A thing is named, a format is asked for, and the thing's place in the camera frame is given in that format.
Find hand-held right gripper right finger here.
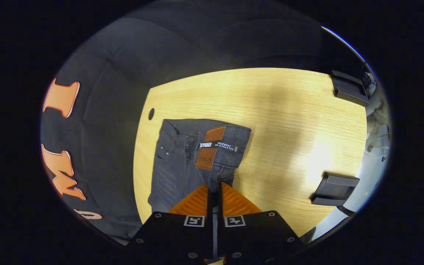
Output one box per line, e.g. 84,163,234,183
217,181,305,265

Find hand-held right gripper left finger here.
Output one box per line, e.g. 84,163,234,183
126,183,213,265

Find dark grey jeans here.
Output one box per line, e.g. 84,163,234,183
148,119,252,214

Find blue and white object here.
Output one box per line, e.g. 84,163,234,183
361,70,377,97

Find black table edge bracket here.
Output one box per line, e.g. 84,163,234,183
310,172,360,206
331,69,370,107

